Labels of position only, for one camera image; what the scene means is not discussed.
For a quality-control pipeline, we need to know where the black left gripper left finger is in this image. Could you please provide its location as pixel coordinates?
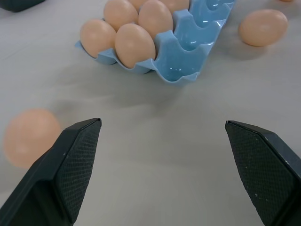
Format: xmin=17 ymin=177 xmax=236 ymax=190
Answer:
xmin=0 ymin=117 xmax=103 ymax=226

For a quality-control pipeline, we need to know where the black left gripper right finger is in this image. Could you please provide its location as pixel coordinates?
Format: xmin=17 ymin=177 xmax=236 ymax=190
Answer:
xmin=224 ymin=120 xmax=301 ymax=226

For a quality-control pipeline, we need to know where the blue plastic egg tray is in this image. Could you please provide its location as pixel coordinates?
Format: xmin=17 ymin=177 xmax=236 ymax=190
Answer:
xmin=75 ymin=0 xmax=237 ymax=84

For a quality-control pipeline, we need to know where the beige egg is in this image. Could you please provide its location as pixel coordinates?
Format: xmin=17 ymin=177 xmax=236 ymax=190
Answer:
xmin=79 ymin=18 xmax=118 ymax=58
xmin=128 ymin=0 xmax=149 ymax=12
xmin=103 ymin=0 xmax=139 ymax=32
xmin=2 ymin=108 xmax=62 ymax=169
xmin=159 ymin=0 xmax=190 ymax=13
xmin=138 ymin=0 xmax=174 ymax=40
xmin=238 ymin=9 xmax=289 ymax=47
xmin=115 ymin=23 xmax=157 ymax=69

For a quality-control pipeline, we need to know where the dark rounded object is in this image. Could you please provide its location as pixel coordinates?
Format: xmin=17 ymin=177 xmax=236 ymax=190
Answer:
xmin=0 ymin=0 xmax=46 ymax=13

